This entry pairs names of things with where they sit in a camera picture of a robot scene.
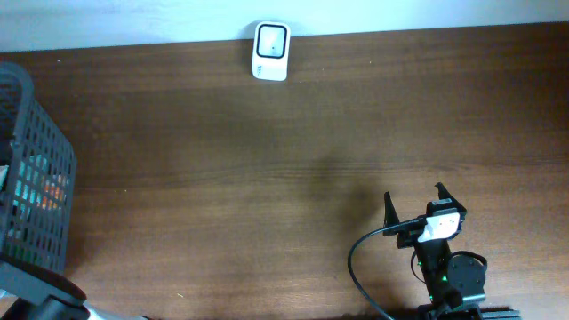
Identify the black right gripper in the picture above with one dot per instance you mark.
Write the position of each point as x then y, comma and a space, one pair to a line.
407, 237

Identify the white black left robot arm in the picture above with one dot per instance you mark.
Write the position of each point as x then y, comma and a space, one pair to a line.
42, 294

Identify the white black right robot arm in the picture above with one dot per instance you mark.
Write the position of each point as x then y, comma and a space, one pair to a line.
455, 280

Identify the white barcode scanner box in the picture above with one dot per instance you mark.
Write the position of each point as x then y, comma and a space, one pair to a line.
270, 52

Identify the grey plastic mesh basket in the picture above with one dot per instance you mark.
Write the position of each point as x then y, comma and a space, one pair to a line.
38, 170

